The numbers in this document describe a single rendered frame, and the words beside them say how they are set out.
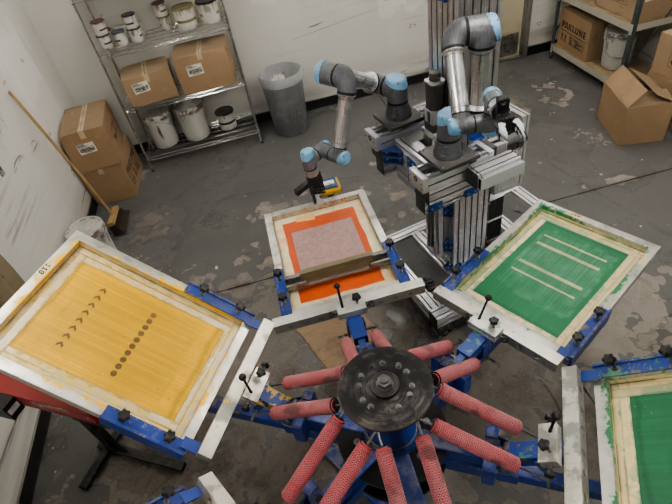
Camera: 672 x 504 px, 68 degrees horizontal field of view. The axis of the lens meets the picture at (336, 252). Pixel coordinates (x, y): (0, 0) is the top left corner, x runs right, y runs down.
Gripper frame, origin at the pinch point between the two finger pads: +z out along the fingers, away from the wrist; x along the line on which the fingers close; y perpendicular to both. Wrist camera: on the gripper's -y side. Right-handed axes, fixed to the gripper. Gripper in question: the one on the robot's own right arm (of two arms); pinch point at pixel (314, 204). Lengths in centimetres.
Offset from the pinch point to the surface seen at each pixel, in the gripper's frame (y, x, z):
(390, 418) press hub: -2, -154, -33
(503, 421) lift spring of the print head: 34, -157, -16
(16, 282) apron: -194, 38, 28
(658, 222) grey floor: 245, 2, 98
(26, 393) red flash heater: -135, -89, -13
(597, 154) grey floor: 258, 96, 98
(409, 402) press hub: 5, -151, -33
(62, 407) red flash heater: -119, -100, -13
